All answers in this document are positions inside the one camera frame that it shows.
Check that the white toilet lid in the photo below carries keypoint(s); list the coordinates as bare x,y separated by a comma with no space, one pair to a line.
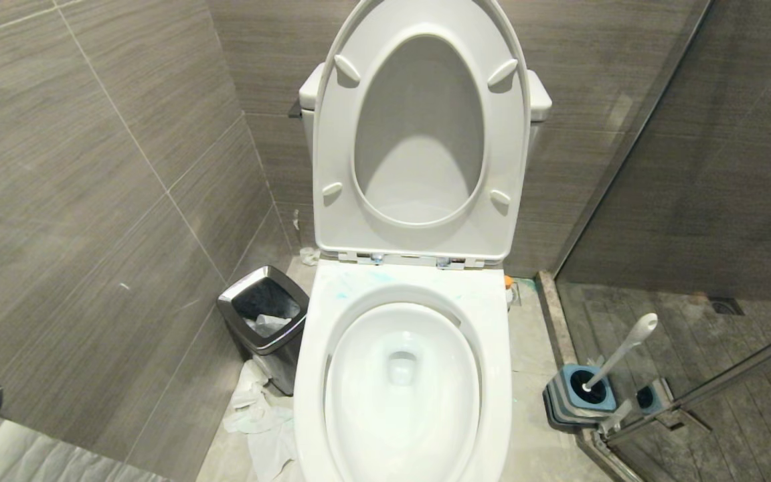
419,147

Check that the white toilet seat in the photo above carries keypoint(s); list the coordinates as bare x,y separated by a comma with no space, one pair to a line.
419,114

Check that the white toilet bowl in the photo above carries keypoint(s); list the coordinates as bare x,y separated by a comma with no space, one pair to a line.
399,375

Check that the blue grey brush holder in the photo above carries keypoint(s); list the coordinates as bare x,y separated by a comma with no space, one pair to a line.
569,405

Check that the white toilet brush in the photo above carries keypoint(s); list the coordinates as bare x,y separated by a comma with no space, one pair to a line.
620,351

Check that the white water supply valve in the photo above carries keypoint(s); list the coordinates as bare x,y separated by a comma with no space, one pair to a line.
307,253

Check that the orange capped bottle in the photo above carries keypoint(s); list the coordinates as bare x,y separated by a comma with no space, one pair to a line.
508,286

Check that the black metal trash bin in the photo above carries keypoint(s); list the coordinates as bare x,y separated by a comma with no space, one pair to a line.
277,341

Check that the crumpled white tissue paper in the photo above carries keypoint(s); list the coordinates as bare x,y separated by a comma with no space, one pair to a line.
258,422

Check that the glass shower door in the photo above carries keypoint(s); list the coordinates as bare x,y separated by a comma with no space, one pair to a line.
693,201

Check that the shower floor drain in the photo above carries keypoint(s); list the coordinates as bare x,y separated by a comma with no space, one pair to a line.
727,306

